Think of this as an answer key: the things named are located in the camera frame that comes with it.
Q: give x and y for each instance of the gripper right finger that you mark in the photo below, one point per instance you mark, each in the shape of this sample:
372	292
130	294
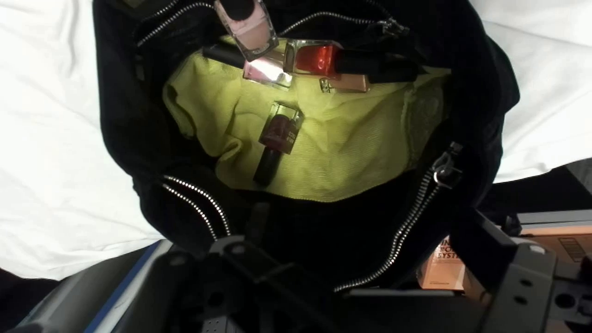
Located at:
522	286

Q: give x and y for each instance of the pale pink nail polish bottle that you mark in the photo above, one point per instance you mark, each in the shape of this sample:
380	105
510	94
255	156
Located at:
252	34

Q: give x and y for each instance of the grey bin with blue stripe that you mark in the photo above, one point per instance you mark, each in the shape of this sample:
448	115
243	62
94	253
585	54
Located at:
92	296

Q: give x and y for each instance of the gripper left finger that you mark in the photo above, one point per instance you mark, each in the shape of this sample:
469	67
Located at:
240	277

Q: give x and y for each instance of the peach nail polish bottle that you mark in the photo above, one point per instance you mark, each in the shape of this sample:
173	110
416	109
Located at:
349	84

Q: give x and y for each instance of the white sheet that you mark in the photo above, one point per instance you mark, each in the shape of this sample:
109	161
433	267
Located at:
51	138

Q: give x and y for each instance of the dark red nail polish bottle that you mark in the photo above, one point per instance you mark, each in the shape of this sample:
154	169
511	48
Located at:
280	132

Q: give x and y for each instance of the yellow cloth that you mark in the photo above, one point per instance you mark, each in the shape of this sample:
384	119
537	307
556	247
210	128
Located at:
351	148

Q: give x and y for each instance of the orange printed box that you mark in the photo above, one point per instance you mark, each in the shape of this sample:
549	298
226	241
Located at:
441	270

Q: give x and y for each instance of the black zippered bag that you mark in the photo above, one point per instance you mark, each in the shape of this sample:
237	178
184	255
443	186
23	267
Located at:
138	129

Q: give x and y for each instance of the bright pink nail polish bottle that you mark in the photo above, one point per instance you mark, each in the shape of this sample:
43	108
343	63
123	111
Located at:
268	74

